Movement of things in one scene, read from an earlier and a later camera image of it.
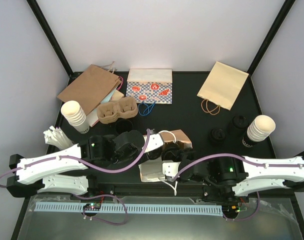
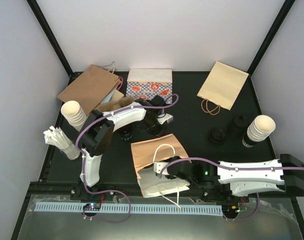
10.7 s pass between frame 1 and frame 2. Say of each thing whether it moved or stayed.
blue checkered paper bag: stayed
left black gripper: moved
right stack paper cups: stayed
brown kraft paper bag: stayed
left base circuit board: stayed
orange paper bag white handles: moved
